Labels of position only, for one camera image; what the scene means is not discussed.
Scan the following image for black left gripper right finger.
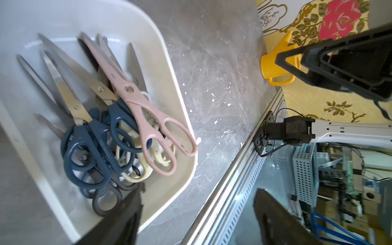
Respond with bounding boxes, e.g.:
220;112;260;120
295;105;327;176
253;189;321;245

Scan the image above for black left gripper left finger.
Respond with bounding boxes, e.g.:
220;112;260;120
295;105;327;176
76;183;146;245

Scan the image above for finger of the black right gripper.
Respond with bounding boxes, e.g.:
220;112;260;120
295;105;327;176
275;24;392;101

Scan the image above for black scissors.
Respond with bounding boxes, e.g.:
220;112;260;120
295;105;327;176
78;38;146;217

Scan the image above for cream white kitchen scissors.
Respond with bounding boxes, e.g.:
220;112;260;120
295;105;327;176
115;139;171;183

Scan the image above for dark teal scissors back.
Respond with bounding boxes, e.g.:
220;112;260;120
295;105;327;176
42;51;111;190

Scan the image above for dark teal scissors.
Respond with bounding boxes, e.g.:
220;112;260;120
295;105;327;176
38;33;152;174
42;51;111;190

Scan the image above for pink scissors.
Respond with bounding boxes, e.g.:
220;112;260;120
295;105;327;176
80;32;198;176

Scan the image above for white plastic storage box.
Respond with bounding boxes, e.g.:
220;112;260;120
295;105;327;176
1;1;192;242

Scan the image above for small teal scissors front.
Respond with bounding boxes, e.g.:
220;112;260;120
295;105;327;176
17;55;89;163

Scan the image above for white handled scissors front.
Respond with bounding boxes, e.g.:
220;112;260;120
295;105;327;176
128;42;150;101

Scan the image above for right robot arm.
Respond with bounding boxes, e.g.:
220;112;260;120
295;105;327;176
254;24;392;149

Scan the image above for light blue perforated basket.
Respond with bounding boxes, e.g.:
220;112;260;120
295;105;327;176
292;143;319;207

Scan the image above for yellow watering can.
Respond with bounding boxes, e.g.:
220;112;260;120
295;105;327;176
260;31;299;87

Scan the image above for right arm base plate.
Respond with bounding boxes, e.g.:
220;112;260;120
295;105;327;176
252;111;275;156

